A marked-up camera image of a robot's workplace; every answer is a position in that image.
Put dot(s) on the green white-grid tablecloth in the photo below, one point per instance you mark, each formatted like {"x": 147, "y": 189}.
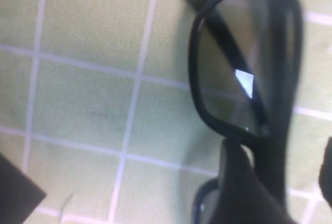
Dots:
{"x": 90, "y": 91}

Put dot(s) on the black frame glasses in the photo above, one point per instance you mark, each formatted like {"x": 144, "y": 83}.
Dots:
{"x": 193, "y": 78}

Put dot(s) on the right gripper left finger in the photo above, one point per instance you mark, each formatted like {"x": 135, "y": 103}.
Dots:
{"x": 246, "y": 195}

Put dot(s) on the black glasses case printed sides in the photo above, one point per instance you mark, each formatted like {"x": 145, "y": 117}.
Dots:
{"x": 18, "y": 190}

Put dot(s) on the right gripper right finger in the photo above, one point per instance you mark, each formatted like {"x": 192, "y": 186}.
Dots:
{"x": 327, "y": 174}

